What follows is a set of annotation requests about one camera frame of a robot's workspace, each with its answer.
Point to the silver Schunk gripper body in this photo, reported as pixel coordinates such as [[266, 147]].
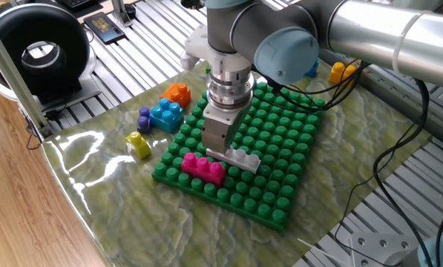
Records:
[[217, 133]]

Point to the white four-stud block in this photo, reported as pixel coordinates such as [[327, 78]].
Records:
[[243, 161]]

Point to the pink three-stud block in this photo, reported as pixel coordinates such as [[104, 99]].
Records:
[[202, 170]]

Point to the light blue four-stud block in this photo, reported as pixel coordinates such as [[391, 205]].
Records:
[[165, 116]]

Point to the orange two-stud block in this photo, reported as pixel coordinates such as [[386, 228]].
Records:
[[176, 95]]

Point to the large green studded baseplate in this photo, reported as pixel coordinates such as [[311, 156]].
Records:
[[277, 167]]

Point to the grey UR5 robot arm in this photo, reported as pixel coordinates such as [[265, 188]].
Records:
[[373, 37]]

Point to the violet two-stud block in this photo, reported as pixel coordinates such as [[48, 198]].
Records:
[[144, 122]]

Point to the yellow-green single-stud block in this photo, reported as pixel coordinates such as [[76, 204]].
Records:
[[138, 145]]

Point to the blue two-stud block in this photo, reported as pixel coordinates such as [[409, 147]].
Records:
[[313, 71]]

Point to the green marble patterned mat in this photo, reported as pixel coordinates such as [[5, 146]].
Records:
[[132, 222]]

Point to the yellow two-stud block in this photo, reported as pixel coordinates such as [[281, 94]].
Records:
[[338, 74]]

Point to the black round knob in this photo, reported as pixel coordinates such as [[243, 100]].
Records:
[[130, 10]]

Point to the black small card device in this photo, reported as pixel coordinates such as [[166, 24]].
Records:
[[104, 27]]

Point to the black keyboard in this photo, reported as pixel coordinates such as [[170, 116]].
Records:
[[76, 3]]

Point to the silver metal bracket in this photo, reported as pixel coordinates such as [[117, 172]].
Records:
[[119, 13]]

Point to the aluminium profile rail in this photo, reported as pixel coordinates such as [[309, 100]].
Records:
[[403, 104]]

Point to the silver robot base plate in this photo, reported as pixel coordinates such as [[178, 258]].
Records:
[[380, 248]]

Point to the aluminium frame post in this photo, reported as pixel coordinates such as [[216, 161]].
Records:
[[13, 74]]

